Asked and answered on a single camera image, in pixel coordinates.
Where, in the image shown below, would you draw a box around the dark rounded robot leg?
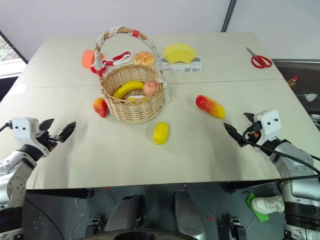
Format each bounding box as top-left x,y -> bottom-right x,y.
103,193 -> 145,232
174,189 -> 206,240

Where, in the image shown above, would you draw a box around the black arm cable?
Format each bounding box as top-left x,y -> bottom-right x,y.
0,120 -> 14,133
241,126 -> 320,176

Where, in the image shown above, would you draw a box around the yellow banana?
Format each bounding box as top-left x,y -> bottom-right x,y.
112,80 -> 146,99

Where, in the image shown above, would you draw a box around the yellow lemon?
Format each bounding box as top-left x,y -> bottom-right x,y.
152,121 -> 171,146

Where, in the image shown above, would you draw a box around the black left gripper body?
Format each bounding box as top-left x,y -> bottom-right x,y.
36,126 -> 62,152

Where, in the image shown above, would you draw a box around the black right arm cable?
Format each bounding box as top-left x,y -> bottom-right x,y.
241,126 -> 320,176

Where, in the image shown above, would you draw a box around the red white ribbon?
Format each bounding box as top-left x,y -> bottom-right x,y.
101,51 -> 133,67

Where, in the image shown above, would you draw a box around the pink peach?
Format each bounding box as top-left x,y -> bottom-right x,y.
143,80 -> 159,97

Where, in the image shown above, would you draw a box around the red handled scissors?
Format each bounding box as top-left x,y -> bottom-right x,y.
245,46 -> 273,69

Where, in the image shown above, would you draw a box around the orange round fruit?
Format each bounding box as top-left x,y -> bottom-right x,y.
81,49 -> 96,69

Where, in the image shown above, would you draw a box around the golden bread bun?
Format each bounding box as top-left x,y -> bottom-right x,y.
133,50 -> 154,67

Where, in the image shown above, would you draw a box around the amber bottle with red cap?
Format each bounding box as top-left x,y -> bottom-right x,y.
286,76 -> 300,94

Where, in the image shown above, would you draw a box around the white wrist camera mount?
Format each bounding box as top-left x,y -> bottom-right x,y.
11,117 -> 50,158
253,109 -> 281,146

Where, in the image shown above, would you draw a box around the white sneaker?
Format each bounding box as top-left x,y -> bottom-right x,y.
250,194 -> 285,215

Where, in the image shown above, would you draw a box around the wicker basket with handle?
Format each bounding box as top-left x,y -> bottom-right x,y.
90,26 -> 168,125

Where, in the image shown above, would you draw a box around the yellow arc-shaped sponge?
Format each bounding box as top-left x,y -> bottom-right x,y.
163,43 -> 198,65

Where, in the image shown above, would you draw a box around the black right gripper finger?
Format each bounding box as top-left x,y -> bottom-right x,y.
223,122 -> 248,148
243,112 -> 257,124

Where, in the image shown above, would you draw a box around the black metal pole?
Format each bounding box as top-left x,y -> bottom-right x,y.
220,0 -> 238,33

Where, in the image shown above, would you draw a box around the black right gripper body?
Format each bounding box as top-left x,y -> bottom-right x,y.
245,120 -> 263,148

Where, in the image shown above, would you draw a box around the small red yellow mango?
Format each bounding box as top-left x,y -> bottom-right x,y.
93,97 -> 109,119

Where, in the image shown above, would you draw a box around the white grey flat box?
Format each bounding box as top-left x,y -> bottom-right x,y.
158,56 -> 203,74

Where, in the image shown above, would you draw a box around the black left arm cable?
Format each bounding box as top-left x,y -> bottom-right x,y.
0,120 -> 14,133

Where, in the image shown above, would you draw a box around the large red yellow mango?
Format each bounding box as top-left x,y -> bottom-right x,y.
195,94 -> 226,119

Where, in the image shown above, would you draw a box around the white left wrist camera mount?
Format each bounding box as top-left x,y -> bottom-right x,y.
11,117 -> 50,158

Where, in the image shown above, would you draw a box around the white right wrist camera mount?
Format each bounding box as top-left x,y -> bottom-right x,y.
253,109 -> 281,146

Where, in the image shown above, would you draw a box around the green paper sheet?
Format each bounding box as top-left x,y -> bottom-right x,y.
245,192 -> 270,223

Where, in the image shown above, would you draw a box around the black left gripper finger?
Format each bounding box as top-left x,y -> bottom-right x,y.
38,118 -> 55,131
57,121 -> 77,143

